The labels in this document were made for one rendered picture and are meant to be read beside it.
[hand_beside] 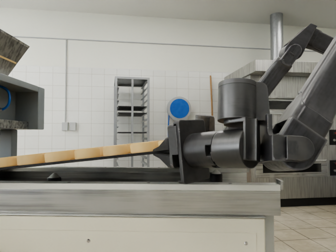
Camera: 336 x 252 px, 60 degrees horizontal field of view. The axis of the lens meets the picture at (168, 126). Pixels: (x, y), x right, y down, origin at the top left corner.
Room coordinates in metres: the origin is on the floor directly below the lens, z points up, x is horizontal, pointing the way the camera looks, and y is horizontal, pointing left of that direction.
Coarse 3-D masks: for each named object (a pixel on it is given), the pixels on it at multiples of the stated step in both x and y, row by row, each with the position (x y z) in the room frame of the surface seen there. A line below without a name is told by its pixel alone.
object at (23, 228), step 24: (0, 216) 0.59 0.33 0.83; (24, 216) 0.59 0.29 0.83; (48, 216) 0.58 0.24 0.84; (72, 216) 0.58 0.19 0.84; (96, 216) 0.58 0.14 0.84; (120, 216) 0.58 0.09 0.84; (144, 216) 0.57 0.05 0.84; (168, 216) 0.57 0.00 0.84; (192, 216) 0.57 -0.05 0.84; (216, 216) 0.57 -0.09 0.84; (240, 216) 0.57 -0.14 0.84; (264, 216) 0.57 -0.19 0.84; (0, 240) 0.58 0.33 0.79; (24, 240) 0.58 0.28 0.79; (48, 240) 0.58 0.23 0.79; (72, 240) 0.58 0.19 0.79; (96, 240) 0.58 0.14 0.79; (120, 240) 0.57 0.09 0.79; (144, 240) 0.57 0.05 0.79; (168, 240) 0.57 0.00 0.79; (192, 240) 0.57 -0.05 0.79; (216, 240) 0.57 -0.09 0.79; (240, 240) 0.56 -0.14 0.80; (264, 240) 0.56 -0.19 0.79
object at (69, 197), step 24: (0, 192) 0.60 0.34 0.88; (24, 192) 0.59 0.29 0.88; (48, 192) 0.59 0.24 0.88; (72, 192) 0.59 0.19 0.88; (96, 192) 0.59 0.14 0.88; (120, 192) 0.59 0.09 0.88; (144, 192) 0.58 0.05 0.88; (168, 192) 0.58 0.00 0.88; (192, 192) 0.58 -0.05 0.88; (216, 192) 0.58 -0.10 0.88; (240, 192) 0.57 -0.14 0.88; (264, 192) 0.57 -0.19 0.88
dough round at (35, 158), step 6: (18, 156) 0.57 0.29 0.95; (24, 156) 0.57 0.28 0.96; (30, 156) 0.57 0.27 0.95; (36, 156) 0.58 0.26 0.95; (42, 156) 0.59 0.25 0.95; (18, 162) 0.57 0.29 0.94; (24, 162) 0.57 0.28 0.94; (30, 162) 0.57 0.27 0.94; (36, 162) 0.58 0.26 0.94; (42, 162) 0.59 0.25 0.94
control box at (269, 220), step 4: (268, 216) 0.61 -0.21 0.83; (272, 216) 0.61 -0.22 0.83; (268, 220) 0.61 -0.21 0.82; (272, 220) 0.61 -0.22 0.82; (268, 224) 0.61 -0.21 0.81; (272, 224) 0.61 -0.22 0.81; (268, 228) 0.61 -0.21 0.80; (272, 228) 0.61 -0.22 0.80; (268, 232) 0.61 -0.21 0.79; (272, 232) 0.61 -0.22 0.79; (268, 236) 0.61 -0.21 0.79; (272, 236) 0.61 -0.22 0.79; (268, 240) 0.61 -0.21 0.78; (272, 240) 0.61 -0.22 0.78; (268, 244) 0.61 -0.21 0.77; (272, 244) 0.61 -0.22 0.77; (268, 248) 0.61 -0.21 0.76; (272, 248) 0.61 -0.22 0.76
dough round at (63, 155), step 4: (48, 152) 0.57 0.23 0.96; (52, 152) 0.57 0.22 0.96; (56, 152) 0.57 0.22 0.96; (60, 152) 0.57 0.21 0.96; (64, 152) 0.57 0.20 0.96; (68, 152) 0.58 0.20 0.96; (44, 156) 0.58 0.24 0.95; (48, 156) 0.57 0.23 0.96; (52, 156) 0.56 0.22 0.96; (56, 156) 0.57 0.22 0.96; (60, 156) 0.57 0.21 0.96; (64, 156) 0.57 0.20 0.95; (68, 156) 0.58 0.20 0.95; (48, 160) 0.57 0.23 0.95; (52, 160) 0.56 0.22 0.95; (56, 160) 0.56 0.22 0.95; (60, 160) 0.57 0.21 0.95
